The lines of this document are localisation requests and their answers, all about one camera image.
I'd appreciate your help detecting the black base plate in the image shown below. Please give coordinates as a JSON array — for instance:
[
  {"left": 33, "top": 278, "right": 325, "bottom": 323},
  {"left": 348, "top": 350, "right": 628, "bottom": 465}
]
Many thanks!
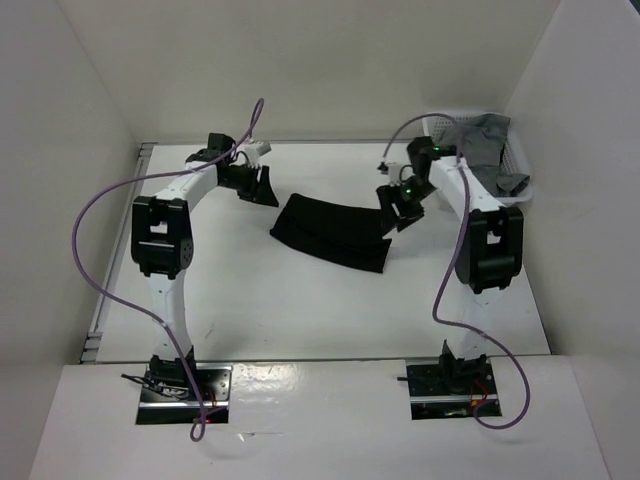
[
  {"left": 121, "top": 363, "right": 233, "bottom": 425},
  {"left": 397, "top": 359, "right": 502, "bottom": 420}
]

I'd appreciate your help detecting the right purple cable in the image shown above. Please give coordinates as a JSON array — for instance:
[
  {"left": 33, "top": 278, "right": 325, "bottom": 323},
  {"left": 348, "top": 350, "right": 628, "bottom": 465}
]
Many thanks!
[{"left": 382, "top": 113, "right": 530, "bottom": 430}]

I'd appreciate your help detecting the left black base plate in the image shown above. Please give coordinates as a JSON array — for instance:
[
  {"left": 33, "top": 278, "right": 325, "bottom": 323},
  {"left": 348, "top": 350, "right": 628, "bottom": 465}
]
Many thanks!
[{"left": 121, "top": 363, "right": 233, "bottom": 425}]

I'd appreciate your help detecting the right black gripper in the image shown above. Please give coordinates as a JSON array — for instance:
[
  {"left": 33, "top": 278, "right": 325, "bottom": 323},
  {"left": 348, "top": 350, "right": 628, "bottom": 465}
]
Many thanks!
[{"left": 376, "top": 176, "right": 437, "bottom": 235}]

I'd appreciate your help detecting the white plastic basket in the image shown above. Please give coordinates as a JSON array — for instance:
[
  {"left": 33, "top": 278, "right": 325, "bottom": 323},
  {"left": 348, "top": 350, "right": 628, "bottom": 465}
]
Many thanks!
[{"left": 447, "top": 110, "right": 532, "bottom": 205}]

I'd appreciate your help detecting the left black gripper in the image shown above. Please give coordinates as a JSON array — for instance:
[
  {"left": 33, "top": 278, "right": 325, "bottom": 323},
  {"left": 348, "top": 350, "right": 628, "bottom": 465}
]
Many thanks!
[{"left": 219, "top": 162, "right": 278, "bottom": 207}]

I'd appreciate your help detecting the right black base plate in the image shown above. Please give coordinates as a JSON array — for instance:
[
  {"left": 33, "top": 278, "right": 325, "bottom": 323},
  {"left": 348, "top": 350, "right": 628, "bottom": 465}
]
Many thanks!
[{"left": 397, "top": 359, "right": 502, "bottom": 420}]

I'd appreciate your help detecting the black skirt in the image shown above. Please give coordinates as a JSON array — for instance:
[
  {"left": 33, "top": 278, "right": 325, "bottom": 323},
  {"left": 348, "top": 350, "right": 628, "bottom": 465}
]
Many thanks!
[{"left": 270, "top": 193, "right": 391, "bottom": 274}]

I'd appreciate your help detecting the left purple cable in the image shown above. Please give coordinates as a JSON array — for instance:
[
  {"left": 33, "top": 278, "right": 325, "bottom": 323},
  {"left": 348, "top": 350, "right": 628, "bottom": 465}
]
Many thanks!
[{"left": 72, "top": 98, "right": 265, "bottom": 444}]

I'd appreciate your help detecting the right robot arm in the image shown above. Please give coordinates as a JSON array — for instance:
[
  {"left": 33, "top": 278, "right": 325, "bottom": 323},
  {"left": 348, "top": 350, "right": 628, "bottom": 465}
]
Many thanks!
[{"left": 376, "top": 136, "right": 524, "bottom": 295}]

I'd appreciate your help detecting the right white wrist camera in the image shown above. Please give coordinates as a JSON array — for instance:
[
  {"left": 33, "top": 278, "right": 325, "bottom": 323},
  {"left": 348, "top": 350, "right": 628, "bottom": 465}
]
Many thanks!
[{"left": 377, "top": 161, "right": 414, "bottom": 186}]

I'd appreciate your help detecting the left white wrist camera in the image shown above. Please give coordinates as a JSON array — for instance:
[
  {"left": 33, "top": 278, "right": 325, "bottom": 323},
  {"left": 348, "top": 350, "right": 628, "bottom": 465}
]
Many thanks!
[{"left": 242, "top": 140, "right": 272, "bottom": 168}]

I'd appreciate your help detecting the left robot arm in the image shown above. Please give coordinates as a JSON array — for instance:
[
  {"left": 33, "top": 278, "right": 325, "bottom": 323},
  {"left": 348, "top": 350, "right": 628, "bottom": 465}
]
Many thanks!
[{"left": 131, "top": 133, "right": 279, "bottom": 400}]

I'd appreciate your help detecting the grey skirt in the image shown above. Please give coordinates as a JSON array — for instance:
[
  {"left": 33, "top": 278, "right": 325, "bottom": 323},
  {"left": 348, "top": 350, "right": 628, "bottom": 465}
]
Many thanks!
[{"left": 434, "top": 113, "right": 530, "bottom": 197}]

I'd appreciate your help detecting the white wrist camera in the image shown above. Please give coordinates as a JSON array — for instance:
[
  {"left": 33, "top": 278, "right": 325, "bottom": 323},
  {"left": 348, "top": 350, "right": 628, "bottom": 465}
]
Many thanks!
[
  {"left": 377, "top": 161, "right": 414, "bottom": 186},
  {"left": 242, "top": 140, "right": 272, "bottom": 168}
]

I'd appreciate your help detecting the purple cable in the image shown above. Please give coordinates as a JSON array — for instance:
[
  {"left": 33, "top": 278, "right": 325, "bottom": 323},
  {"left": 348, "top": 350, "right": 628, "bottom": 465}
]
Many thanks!
[
  {"left": 72, "top": 98, "right": 265, "bottom": 444},
  {"left": 382, "top": 113, "right": 530, "bottom": 430}
]

